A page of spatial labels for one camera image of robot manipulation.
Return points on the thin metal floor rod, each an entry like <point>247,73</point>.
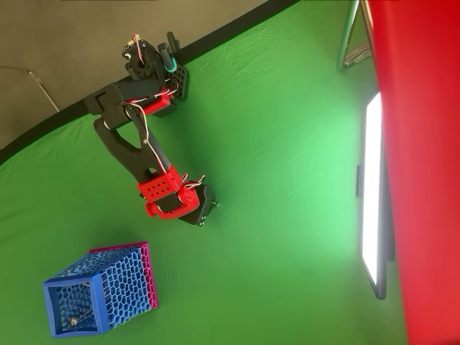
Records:
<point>37,79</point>

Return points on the green table cloth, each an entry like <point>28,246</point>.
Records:
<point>251,179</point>

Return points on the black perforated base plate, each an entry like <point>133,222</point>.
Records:
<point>181,82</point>

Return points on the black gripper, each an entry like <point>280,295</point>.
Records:
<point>202,209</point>

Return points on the blue and magenta mesh basket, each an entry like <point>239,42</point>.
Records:
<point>122,280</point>

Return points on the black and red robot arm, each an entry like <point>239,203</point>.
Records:
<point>122,93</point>

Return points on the black LED light panel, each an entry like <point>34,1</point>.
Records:
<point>372,179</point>

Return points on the large red plastic part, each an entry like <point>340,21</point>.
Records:
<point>431,179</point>

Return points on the chrome tube frame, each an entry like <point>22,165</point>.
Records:
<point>348,36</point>

